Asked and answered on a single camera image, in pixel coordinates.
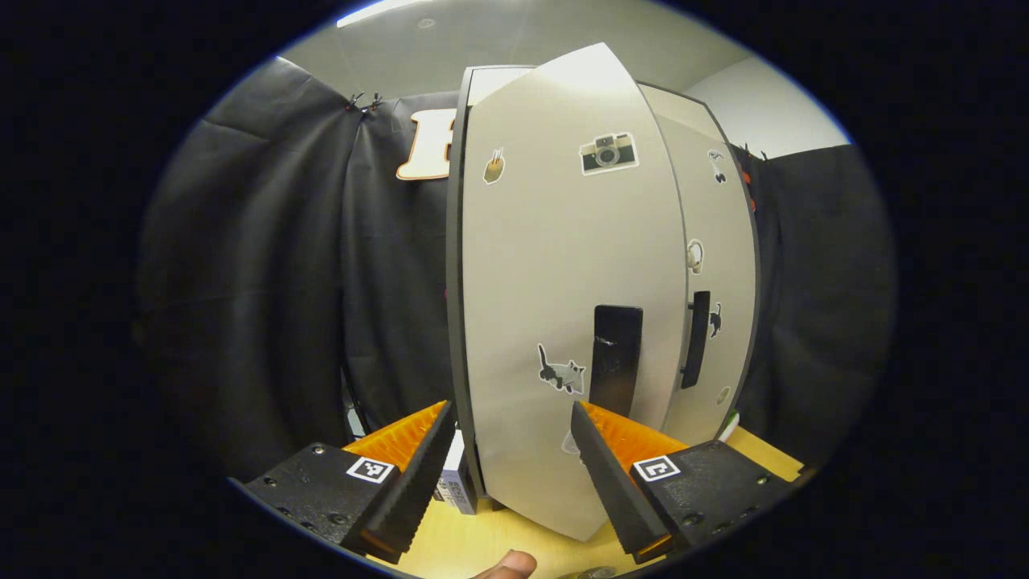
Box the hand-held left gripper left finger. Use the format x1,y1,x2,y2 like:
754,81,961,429
229,400,457,564

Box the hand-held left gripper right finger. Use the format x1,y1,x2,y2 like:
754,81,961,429
569,400,809,564

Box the white cabinet door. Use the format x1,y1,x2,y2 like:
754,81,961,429
639,83,760,447
462,42,691,542

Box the white and grey cabinet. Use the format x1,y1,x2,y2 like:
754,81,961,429
445,64,760,499

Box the small white box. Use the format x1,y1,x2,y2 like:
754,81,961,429
437,429,481,515

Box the ceiling light panel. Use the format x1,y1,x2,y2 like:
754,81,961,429
336,0,427,29

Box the black door handle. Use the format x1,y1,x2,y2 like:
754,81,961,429
589,304,644,419
680,290,712,390

